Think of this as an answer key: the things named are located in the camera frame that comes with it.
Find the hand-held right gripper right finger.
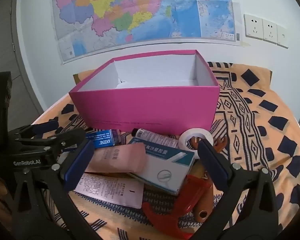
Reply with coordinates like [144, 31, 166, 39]
[190, 139, 278, 240]

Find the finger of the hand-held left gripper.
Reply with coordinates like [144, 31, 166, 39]
[9, 119, 60, 141]
[16, 127, 87, 153]

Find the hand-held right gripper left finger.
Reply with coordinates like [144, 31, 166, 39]
[11, 140, 98, 240]

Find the small blue carton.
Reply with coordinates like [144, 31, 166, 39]
[86, 129, 120, 148]

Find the white tape roll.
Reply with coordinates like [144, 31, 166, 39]
[179, 128, 214, 159]

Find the red plastic clamp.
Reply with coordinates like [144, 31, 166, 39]
[142, 175, 213, 240]

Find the white printed leaflet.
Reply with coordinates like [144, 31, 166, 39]
[74, 172, 145, 209]

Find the pink cosmetic tube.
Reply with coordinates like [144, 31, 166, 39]
[85, 144, 147, 173]

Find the brown wooden comb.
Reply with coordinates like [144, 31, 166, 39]
[189, 135, 229, 223]

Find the blue and white medicine box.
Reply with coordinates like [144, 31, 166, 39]
[127, 137, 195, 196]

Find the white tube with black cap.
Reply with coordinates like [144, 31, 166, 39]
[132, 128, 180, 149]

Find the pink cardboard box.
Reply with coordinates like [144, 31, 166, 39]
[69, 49, 220, 133]

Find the orange patterned blanket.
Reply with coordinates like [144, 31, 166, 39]
[31, 61, 300, 240]

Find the grey door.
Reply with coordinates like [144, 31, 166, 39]
[0, 0, 44, 130]

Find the colourful wall map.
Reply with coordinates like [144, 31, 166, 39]
[51, 0, 241, 65]

